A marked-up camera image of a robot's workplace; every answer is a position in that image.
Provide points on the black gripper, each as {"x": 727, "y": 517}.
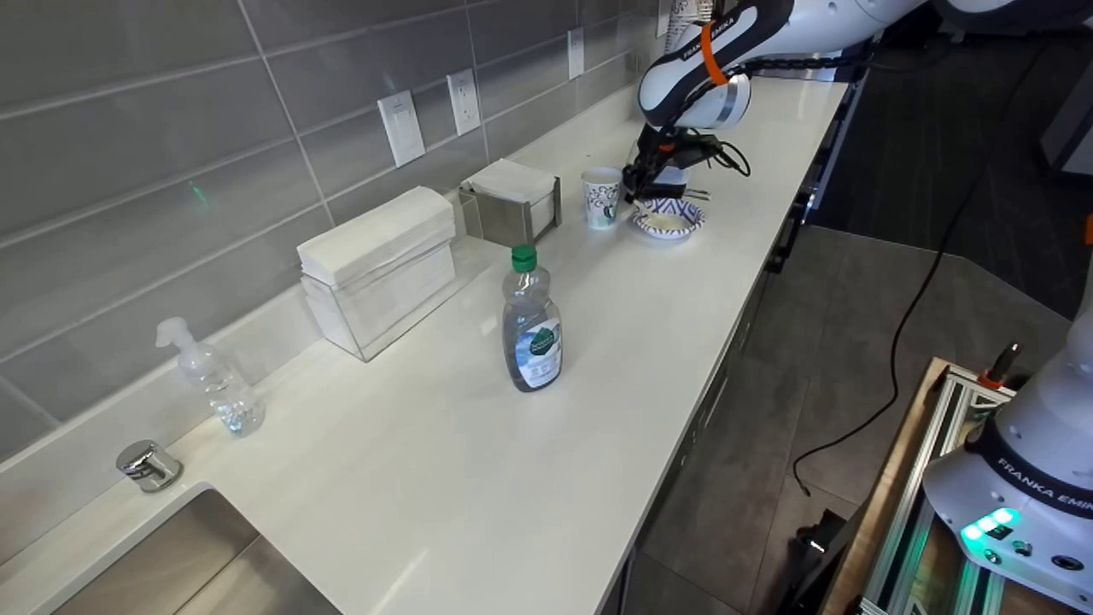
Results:
{"x": 657, "y": 169}

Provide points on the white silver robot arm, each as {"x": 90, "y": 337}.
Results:
{"x": 705, "y": 78}

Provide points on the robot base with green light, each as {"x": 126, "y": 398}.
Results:
{"x": 1018, "y": 491}

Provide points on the blue patterned small plate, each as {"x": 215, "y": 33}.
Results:
{"x": 666, "y": 221}

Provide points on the grey napkin holder box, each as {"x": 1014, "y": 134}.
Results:
{"x": 510, "y": 202}

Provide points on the dish soap bottle green cap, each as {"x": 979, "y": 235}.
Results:
{"x": 532, "y": 327}

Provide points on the white paper towel dispenser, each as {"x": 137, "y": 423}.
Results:
{"x": 377, "y": 276}

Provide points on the clear spray bottle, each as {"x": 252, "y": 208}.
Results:
{"x": 215, "y": 376}

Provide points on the chrome sink fixture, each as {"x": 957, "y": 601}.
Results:
{"x": 147, "y": 466}

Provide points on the stainless steel sink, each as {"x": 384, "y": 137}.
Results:
{"x": 205, "y": 557}

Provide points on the white wall outlet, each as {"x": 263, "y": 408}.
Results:
{"x": 400, "y": 129}
{"x": 463, "y": 100}

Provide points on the wooden aluminium frame cart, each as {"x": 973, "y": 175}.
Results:
{"x": 898, "y": 557}

